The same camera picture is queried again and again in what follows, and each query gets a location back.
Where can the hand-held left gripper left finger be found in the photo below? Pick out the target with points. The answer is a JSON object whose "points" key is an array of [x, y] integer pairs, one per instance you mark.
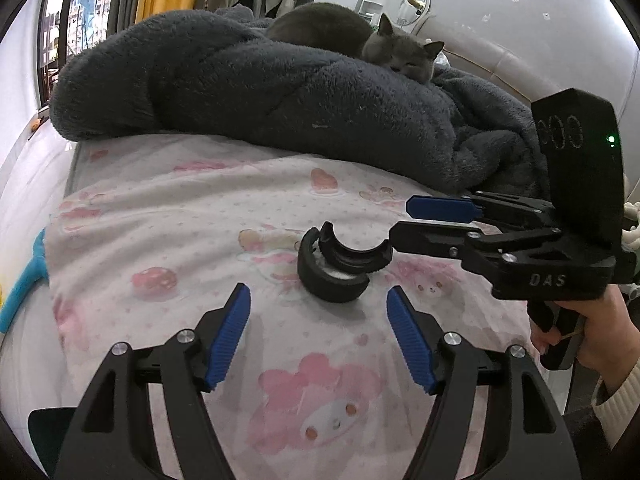
{"points": [[230, 340]]}

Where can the blue plush stick toy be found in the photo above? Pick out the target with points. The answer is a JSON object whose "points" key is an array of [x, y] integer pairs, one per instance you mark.
{"points": [[22, 280]]}

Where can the white vanity table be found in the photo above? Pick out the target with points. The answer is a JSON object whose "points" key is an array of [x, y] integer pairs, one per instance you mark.
{"points": [[372, 5]]}

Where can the round mirror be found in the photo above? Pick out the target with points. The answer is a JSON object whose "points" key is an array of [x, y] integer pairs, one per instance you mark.
{"points": [[407, 2]]}

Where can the pink printed bed sheet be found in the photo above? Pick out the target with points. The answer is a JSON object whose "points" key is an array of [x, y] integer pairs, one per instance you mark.
{"points": [[200, 240]]}

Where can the black balcony door frame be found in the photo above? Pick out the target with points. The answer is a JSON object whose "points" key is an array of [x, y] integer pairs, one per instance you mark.
{"points": [[65, 20]]}

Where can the grey cat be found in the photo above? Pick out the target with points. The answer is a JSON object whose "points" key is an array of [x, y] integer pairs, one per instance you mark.
{"points": [[395, 50]]}

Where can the person's right hand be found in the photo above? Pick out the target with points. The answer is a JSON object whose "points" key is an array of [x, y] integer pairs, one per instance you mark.
{"points": [[607, 335]]}

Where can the black curved plastic piece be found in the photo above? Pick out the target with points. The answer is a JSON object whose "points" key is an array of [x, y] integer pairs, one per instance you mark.
{"points": [[350, 257]]}

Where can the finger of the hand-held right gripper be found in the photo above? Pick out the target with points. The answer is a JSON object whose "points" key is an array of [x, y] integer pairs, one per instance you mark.
{"points": [[425, 240], [440, 208]]}

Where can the dark fluffy blanket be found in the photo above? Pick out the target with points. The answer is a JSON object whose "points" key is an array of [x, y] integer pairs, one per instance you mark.
{"points": [[225, 80]]}

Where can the dark trash bin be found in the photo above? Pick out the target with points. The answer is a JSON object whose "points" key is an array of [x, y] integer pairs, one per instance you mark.
{"points": [[50, 430]]}

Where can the beige padded headboard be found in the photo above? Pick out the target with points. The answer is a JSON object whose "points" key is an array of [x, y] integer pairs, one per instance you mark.
{"points": [[500, 65]]}

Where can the small orange item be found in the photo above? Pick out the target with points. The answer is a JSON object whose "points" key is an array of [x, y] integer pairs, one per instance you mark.
{"points": [[35, 126]]}

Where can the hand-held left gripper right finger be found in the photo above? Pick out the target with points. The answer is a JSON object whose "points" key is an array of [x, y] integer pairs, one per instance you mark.
{"points": [[407, 335]]}

